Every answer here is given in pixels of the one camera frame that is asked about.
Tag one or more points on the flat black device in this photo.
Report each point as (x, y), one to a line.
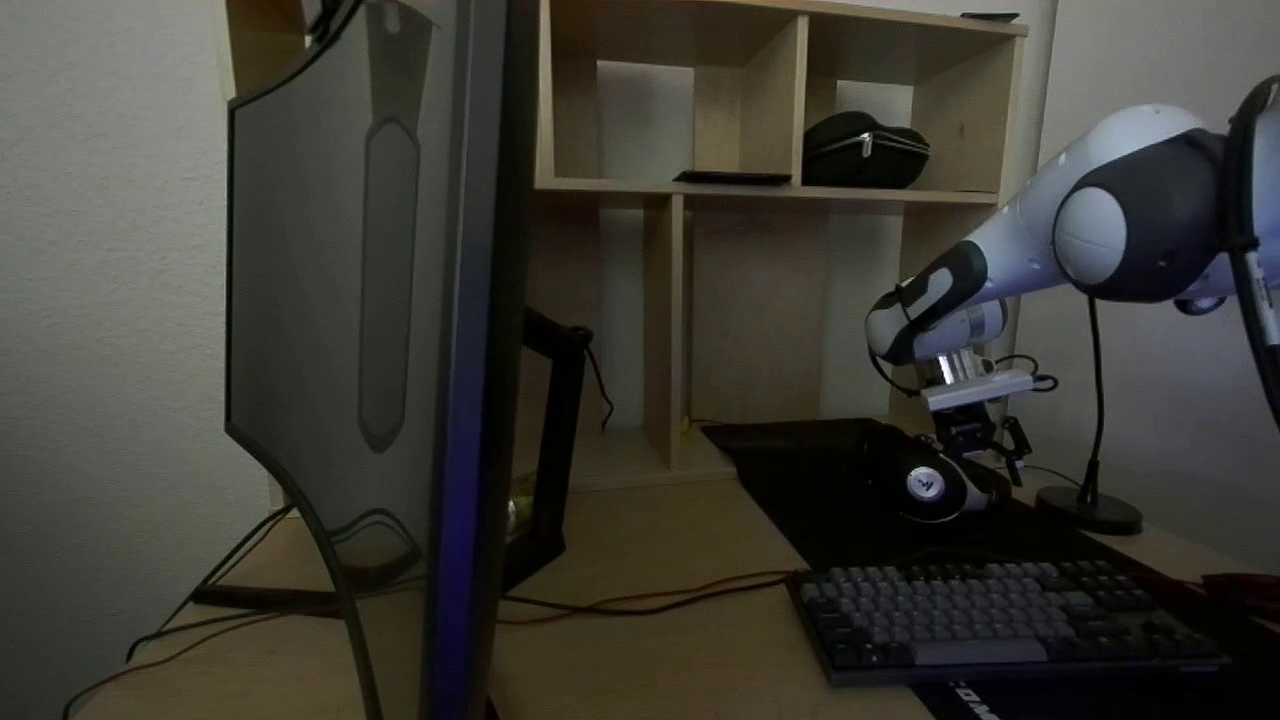
(734, 177)

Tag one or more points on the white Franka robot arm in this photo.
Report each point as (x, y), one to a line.
(1146, 223)

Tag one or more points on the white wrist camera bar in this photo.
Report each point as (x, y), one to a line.
(981, 390)

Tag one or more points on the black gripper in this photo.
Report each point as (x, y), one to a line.
(977, 428)

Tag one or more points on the grey mechanical keyboard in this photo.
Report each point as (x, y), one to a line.
(986, 622)

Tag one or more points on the black gooseneck desk lamp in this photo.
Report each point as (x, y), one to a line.
(1089, 508)

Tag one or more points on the light wooden shelf unit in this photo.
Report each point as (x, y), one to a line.
(754, 292)

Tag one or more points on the black zip case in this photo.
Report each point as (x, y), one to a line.
(866, 149)

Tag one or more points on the black desk mat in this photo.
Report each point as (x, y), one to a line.
(852, 501)

